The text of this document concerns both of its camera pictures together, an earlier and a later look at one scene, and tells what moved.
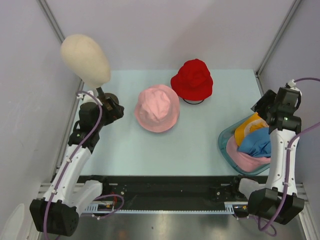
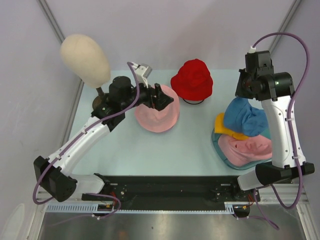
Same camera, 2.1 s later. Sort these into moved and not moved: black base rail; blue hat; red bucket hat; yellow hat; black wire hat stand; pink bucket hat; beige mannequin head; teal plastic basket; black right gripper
Moved: yellow hat; blue hat; teal plastic basket; black right gripper
Not moved: black wire hat stand; black base rail; beige mannequin head; pink bucket hat; red bucket hat
